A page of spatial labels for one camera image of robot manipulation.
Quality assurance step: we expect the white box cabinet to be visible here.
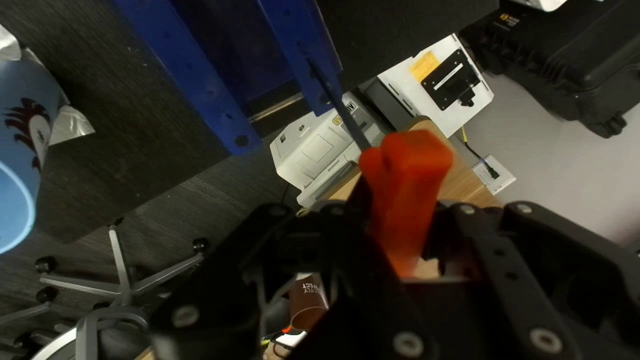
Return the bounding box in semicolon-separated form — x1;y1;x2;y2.
376;32;496;139

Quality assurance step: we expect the orange T-handle hex wrench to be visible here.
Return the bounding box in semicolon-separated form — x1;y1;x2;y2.
301;56;455;279

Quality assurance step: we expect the large blue cup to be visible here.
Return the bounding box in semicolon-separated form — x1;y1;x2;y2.
0;45;72;255

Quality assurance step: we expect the white plastic container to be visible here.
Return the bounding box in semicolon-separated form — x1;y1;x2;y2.
268;92;387;210

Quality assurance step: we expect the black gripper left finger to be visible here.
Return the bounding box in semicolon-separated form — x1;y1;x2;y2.
147;178;401;360

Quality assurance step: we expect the gray tape patch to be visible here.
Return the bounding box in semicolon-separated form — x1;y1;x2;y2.
45;103;97;147

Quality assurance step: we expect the black hard equipment case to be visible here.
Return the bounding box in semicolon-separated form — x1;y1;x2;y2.
457;0;640;139

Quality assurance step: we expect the white wall outlet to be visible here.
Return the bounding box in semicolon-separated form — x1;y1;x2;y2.
467;154;519;197

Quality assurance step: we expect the gray mesh office chair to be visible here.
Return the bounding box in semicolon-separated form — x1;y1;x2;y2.
0;221;209;360

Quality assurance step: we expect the blue tool rack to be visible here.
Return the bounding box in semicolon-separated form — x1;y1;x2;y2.
112;0;347;157

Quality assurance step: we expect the black device on white box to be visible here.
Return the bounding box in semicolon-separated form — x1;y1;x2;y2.
417;45;483;111

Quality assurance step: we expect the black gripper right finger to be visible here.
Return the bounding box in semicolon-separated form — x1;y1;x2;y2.
405;197;640;360

